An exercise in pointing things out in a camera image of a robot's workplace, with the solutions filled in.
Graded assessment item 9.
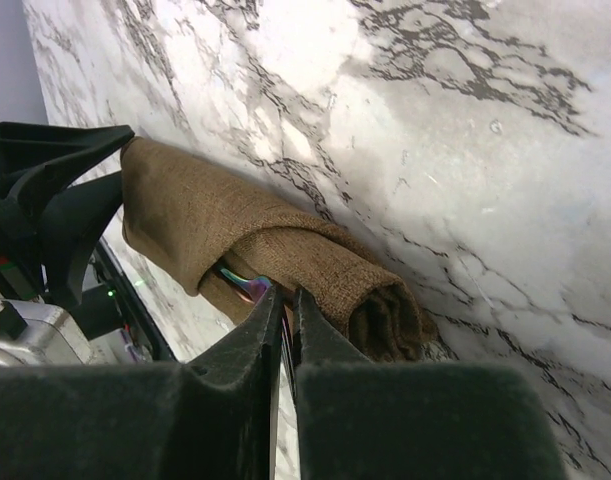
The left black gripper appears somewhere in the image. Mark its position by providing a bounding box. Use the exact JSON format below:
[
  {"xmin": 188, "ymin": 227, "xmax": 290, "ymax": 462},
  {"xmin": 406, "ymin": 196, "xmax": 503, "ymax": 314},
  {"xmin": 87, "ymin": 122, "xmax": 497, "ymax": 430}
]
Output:
[{"xmin": 0, "ymin": 122, "xmax": 135, "ymax": 306}]

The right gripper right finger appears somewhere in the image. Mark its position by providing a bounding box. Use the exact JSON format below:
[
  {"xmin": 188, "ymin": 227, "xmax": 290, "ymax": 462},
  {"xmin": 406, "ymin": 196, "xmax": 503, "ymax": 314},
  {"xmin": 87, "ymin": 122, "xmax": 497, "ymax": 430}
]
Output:
[{"xmin": 293, "ymin": 290, "xmax": 566, "ymax": 479}]

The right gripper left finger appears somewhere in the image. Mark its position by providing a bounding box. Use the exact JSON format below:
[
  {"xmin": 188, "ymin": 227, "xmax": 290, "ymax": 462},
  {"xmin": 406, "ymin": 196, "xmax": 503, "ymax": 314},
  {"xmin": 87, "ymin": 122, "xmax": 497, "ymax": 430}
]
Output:
[{"xmin": 0, "ymin": 289, "xmax": 283, "ymax": 479}]

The copper iridescent fork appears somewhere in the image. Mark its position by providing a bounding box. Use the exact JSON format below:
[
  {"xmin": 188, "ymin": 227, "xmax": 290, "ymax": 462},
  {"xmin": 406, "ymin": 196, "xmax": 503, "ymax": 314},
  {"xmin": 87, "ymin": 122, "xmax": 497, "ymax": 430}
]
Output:
[{"xmin": 217, "ymin": 267, "xmax": 292, "ymax": 361}]

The brown cloth napkin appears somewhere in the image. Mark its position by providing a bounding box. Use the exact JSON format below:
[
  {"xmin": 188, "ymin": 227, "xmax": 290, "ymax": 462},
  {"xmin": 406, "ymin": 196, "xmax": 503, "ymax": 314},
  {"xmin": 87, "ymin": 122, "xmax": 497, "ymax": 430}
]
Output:
[{"xmin": 120, "ymin": 137, "xmax": 437, "ymax": 361}]

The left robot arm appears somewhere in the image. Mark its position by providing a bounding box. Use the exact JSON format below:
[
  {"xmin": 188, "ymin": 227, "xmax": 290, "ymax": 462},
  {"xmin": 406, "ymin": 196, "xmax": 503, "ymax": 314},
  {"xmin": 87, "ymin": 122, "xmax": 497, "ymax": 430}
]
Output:
[{"xmin": 0, "ymin": 122, "xmax": 174, "ymax": 361}]

